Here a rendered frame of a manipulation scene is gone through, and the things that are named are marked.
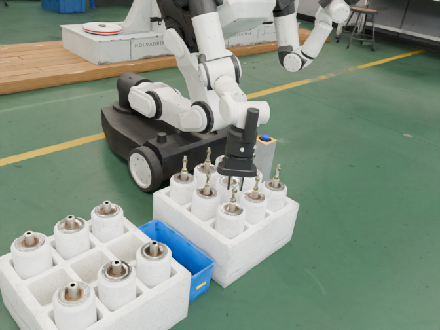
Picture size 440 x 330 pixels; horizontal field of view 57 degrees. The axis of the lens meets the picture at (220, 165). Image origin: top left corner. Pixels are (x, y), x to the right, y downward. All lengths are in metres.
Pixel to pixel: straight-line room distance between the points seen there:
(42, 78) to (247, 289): 2.14
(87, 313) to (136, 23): 2.87
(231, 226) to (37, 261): 0.57
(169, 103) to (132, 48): 1.58
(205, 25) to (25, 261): 0.87
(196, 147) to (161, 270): 0.84
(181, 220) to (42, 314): 0.55
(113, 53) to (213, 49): 2.04
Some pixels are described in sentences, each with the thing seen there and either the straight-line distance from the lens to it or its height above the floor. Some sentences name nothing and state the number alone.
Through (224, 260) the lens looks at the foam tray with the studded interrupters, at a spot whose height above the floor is 0.11.
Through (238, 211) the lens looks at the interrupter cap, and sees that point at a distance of 1.32.
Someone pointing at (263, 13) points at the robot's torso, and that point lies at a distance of 1.58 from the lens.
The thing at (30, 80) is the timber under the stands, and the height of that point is 0.07.
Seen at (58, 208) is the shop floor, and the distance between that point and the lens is 1.76.
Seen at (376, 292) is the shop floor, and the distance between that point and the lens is 1.57.
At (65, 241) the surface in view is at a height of 0.23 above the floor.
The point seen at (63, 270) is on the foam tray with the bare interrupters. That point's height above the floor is 0.17.
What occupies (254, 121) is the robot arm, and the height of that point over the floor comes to 0.59.
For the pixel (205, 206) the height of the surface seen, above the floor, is 0.23.
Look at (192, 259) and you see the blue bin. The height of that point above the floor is 0.07.
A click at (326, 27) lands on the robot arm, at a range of 1.70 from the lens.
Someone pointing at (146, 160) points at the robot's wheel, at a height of 0.17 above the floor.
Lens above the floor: 1.01
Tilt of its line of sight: 29 degrees down
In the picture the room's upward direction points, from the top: 7 degrees clockwise
